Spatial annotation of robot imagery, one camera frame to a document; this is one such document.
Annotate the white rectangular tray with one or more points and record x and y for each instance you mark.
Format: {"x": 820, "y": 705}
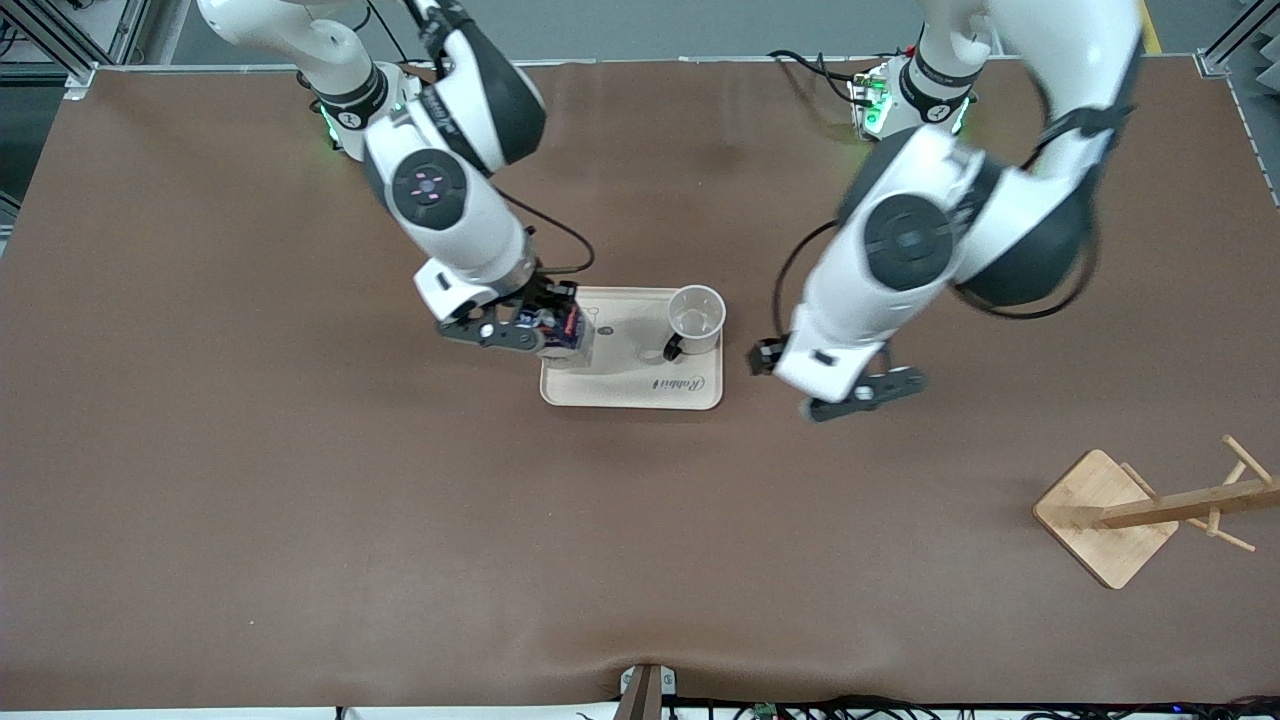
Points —
{"x": 630, "y": 385}

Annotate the white smiley face mug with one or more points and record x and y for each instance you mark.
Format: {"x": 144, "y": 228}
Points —
{"x": 697, "y": 335}

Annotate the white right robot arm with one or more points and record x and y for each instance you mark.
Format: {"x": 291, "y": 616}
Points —
{"x": 440, "y": 190}

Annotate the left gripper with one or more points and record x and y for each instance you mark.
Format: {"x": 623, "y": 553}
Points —
{"x": 766, "y": 357}

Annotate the blue milk carton green cap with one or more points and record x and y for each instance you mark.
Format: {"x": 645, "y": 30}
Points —
{"x": 568, "y": 338}

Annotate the aluminium frame profile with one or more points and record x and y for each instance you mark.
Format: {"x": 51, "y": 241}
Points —
{"x": 1225, "y": 45}
{"x": 60, "y": 45}

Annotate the wooden mug rack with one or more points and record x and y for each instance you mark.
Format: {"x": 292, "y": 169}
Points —
{"x": 1100, "y": 520}

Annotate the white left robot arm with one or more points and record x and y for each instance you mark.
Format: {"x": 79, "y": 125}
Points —
{"x": 1000, "y": 220}

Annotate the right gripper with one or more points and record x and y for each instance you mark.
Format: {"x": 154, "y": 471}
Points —
{"x": 548, "y": 297}

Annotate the metal table clamp bracket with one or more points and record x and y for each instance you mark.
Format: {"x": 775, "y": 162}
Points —
{"x": 645, "y": 695}

